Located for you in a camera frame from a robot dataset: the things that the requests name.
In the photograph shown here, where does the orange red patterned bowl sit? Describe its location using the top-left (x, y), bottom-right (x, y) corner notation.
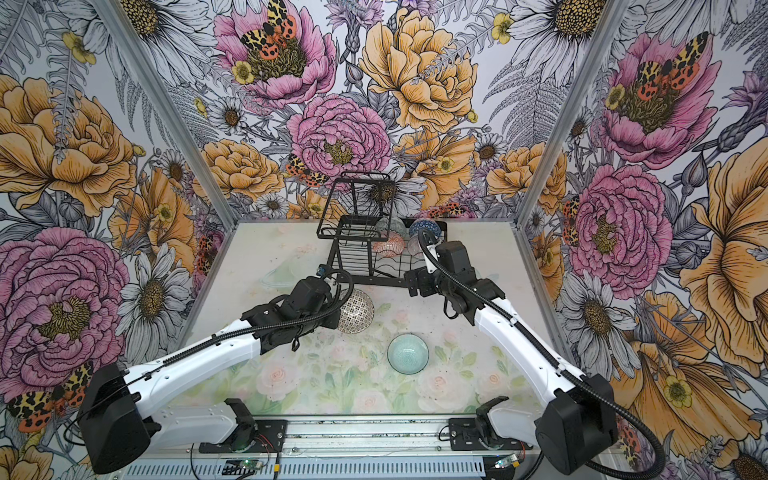
top-left (372, 233), bottom-right (406, 258)

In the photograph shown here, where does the brown patterned bowl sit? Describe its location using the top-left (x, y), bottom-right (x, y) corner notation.
top-left (337, 289), bottom-right (375, 335)

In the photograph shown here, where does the blue patterned bowl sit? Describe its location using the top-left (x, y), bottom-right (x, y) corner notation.
top-left (408, 218), bottom-right (442, 239)

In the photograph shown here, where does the mint green striped bowl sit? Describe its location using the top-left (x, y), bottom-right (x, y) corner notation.
top-left (387, 333), bottom-right (429, 375)

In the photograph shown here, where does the pink patterned bowl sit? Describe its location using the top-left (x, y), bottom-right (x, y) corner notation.
top-left (407, 235), bottom-right (423, 257)

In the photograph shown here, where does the green patterned bowl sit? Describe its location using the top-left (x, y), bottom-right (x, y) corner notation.
top-left (374, 217), bottom-right (409, 239)

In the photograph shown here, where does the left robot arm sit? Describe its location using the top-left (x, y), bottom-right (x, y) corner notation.
top-left (75, 269), bottom-right (354, 474)

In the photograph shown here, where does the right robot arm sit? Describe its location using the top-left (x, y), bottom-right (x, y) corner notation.
top-left (406, 231), bottom-right (667, 479)

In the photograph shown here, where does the black wire dish rack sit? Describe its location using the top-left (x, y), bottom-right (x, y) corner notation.
top-left (317, 172), bottom-right (447, 288)

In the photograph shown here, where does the aluminium front rail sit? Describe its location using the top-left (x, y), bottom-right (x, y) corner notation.
top-left (113, 413), bottom-right (622, 460)

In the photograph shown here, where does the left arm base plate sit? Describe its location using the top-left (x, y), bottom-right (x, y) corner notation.
top-left (198, 419), bottom-right (288, 454)

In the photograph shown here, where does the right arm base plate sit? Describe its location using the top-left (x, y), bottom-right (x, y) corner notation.
top-left (448, 417), bottom-right (521, 452)

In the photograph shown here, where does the white vented cable duct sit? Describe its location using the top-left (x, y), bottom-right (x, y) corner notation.
top-left (108, 456), bottom-right (486, 479)

